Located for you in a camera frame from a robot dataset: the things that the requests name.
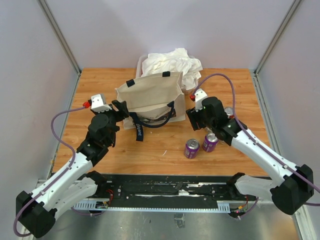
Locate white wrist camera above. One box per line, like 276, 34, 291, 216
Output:
190, 88, 208, 112
82, 94, 113, 114

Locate white plastic basket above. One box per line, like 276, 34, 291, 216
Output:
135, 54, 148, 78

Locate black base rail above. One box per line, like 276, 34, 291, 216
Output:
73, 174, 256, 216

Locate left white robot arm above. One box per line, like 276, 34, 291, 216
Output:
13, 97, 129, 238

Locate crumpled white cloth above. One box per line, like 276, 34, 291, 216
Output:
139, 48, 203, 93

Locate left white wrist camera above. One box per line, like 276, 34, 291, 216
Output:
82, 94, 113, 114

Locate cream canvas tote bag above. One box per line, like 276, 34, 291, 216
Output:
115, 71, 186, 142

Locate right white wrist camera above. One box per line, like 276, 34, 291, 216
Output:
190, 88, 208, 112

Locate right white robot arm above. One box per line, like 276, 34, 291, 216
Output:
186, 94, 315, 215

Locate red soda can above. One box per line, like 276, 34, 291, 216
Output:
224, 106, 234, 119

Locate purple soda can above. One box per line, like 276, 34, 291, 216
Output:
183, 138, 200, 159
202, 132, 219, 153

